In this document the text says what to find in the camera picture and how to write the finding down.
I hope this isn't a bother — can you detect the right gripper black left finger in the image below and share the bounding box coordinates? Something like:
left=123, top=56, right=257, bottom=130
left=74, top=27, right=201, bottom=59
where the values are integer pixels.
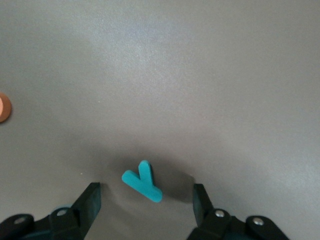
left=0, top=182, right=102, bottom=240

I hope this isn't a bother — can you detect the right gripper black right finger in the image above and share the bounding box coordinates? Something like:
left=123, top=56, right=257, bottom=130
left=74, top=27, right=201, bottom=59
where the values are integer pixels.
left=186, top=183, right=291, bottom=240

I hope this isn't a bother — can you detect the teal foam letter y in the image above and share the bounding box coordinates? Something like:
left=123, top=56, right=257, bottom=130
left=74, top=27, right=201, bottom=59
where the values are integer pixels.
left=121, top=160, right=164, bottom=203

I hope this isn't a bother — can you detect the orange foam letter e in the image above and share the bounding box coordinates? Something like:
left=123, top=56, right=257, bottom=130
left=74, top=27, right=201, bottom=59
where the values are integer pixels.
left=0, top=91, right=13, bottom=123

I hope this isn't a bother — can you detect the brown table cover sheet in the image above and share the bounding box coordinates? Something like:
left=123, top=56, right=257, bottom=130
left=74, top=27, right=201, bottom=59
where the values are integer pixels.
left=0, top=0, right=320, bottom=240

